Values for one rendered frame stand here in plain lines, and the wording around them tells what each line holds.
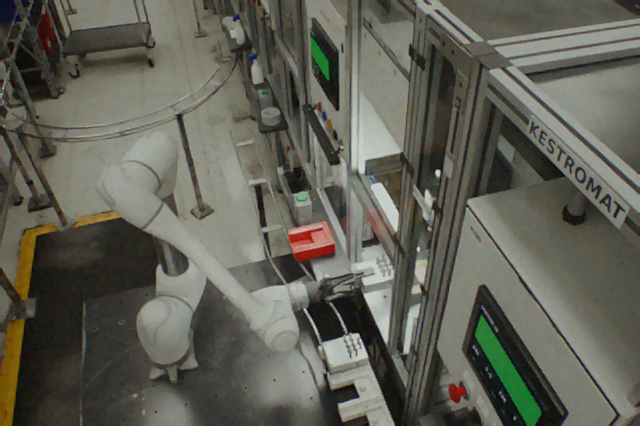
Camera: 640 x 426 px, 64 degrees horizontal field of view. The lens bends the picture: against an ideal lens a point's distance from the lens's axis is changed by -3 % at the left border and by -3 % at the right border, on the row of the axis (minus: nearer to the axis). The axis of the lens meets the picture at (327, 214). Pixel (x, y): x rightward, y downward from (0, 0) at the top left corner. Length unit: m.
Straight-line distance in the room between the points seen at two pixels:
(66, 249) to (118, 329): 1.52
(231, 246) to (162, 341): 1.55
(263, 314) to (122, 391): 0.75
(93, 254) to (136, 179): 2.09
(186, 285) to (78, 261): 1.69
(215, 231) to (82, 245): 0.85
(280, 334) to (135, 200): 0.54
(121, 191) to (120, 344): 0.86
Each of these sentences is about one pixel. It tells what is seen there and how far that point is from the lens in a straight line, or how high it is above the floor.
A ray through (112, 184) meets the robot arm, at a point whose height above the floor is 1.52.
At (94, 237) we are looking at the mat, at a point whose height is 0.01.
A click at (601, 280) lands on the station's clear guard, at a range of 0.76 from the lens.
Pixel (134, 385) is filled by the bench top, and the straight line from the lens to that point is 2.12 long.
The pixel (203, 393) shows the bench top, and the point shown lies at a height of 0.68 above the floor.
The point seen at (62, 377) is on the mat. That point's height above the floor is 0.01.
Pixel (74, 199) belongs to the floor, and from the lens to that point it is 4.11.
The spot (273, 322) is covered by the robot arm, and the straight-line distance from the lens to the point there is 1.55.
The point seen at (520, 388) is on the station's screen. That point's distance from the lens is 0.92.
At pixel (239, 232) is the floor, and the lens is 3.47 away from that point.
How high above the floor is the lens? 2.42
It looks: 43 degrees down
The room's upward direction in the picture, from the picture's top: 2 degrees counter-clockwise
